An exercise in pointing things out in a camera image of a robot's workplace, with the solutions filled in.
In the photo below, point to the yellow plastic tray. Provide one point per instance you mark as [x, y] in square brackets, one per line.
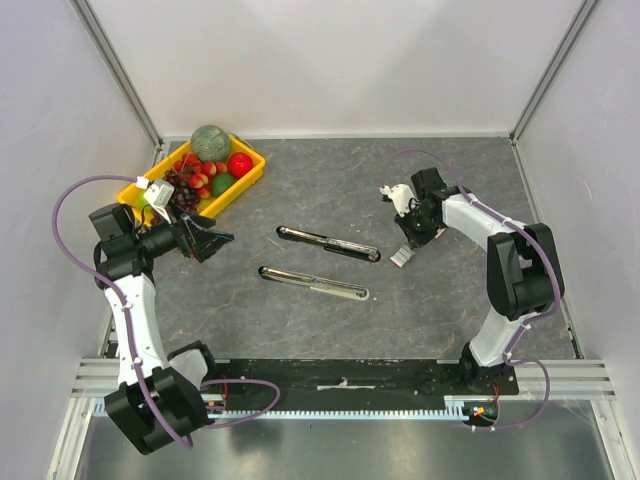
[208, 207]

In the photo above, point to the dark green lime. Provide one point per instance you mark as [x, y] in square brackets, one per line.
[221, 183]

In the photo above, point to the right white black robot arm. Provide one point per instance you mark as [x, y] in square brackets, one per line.
[523, 275]

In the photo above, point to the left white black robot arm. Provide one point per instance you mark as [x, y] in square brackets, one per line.
[157, 399]

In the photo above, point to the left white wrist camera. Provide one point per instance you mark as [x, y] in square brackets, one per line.
[158, 195]

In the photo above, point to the white black stapler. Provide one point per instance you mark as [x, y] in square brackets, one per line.
[315, 283]

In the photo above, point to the slotted cable duct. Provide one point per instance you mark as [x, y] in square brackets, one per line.
[455, 409]

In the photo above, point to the red apple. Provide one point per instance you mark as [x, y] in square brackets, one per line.
[239, 164]

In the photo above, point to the red peach cluster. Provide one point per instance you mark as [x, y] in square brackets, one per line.
[198, 174]

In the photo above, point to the light green lime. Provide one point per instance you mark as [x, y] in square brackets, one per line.
[141, 200]

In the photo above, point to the green melon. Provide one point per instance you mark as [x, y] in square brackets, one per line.
[211, 143]

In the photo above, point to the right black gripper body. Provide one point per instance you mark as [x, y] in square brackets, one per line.
[413, 232]

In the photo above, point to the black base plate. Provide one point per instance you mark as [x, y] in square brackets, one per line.
[341, 385]

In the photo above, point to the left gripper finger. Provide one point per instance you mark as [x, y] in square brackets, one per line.
[203, 251]
[205, 236]

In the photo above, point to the purple grape bunch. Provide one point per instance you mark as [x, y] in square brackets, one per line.
[184, 200]

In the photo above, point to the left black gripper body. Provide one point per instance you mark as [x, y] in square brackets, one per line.
[185, 243]

